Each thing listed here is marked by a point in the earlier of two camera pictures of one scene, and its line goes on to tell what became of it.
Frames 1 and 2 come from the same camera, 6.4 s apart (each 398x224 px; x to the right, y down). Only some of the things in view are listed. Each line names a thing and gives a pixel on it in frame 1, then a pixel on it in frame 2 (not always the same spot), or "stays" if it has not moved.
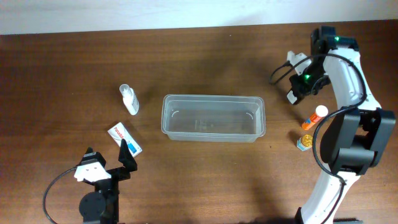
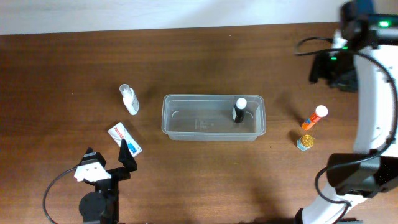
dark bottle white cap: x=291 y=98 to x=238 y=110
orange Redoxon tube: x=321 y=111 stays
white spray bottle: x=129 y=99 stays
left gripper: x=115 y=174 stays
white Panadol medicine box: x=120 y=132 stays
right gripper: x=299 y=88 to x=321 y=70
